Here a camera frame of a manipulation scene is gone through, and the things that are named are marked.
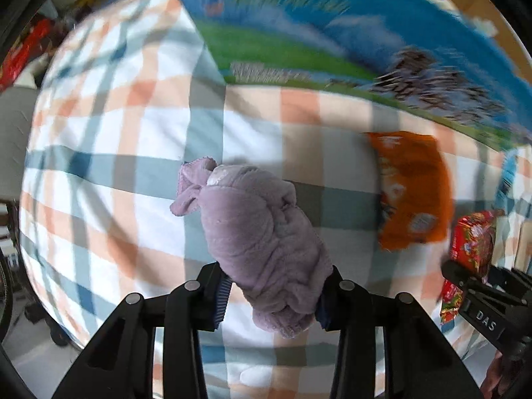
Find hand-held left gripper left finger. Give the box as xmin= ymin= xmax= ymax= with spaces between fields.
xmin=52 ymin=263 xmax=233 ymax=399

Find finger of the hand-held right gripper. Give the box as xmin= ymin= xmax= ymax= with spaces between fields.
xmin=441 ymin=260 xmax=499 ymax=300

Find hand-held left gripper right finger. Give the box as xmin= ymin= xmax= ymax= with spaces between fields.
xmin=315 ymin=267 xmax=485 ymax=399

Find red snack packet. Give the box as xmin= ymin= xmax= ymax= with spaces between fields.
xmin=440 ymin=211 xmax=505 ymax=326

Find purple fluffy towel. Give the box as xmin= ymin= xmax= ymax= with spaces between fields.
xmin=170 ymin=157 xmax=334 ymax=338

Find person's right hand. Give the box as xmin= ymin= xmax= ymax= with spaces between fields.
xmin=482 ymin=351 xmax=514 ymax=399

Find orange snack packet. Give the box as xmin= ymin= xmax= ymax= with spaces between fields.
xmin=365 ymin=131 xmax=455 ymax=251

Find plaid bed sheet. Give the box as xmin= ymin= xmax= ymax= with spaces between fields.
xmin=19 ymin=0 xmax=532 ymax=399

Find large blue green box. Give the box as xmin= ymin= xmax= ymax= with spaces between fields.
xmin=171 ymin=0 xmax=525 ymax=153

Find red package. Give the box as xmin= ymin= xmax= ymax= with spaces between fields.
xmin=0 ymin=19 xmax=53 ymax=92

